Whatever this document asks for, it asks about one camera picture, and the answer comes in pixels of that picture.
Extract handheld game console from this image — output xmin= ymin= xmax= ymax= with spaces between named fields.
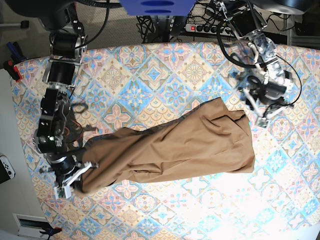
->
xmin=0 ymin=155 xmax=16 ymax=184

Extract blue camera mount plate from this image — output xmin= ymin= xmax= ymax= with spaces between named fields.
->
xmin=119 ymin=0 xmax=196 ymax=16

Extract red black clamp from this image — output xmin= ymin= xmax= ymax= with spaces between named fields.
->
xmin=3 ymin=60 xmax=22 ymax=82

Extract white box device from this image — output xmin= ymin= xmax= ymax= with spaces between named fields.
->
xmin=12 ymin=213 xmax=51 ymax=240

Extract patterned tablecloth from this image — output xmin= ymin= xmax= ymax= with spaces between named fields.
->
xmin=10 ymin=42 xmax=320 ymax=240

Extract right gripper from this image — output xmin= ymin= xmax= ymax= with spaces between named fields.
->
xmin=44 ymin=147 xmax=86 ymax=193

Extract white power strip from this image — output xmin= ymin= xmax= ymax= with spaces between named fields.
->
xmin=184 ymin=23 xmax=235 ymax=37

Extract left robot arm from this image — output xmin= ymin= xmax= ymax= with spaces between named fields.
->
xmin=213 ymin=0 xmax=295 ymax=107

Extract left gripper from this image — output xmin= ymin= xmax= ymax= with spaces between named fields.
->
xmin=247 ymin=76 xmax=287 ymax=106

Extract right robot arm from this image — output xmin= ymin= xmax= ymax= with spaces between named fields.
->
xmin=32 ymin=0 xmax=98 ymax=199

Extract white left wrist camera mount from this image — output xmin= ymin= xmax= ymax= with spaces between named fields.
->
xmin=238 ymin=86 xmax=294 ymax=129

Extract orange black clamp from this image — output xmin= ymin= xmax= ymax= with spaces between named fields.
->
xmin=39 ymin=223 xmax=62 ymax=240

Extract brown t-shirt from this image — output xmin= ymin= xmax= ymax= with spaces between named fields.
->
xmin=80 ymin=97 xmax=255 ymax=193

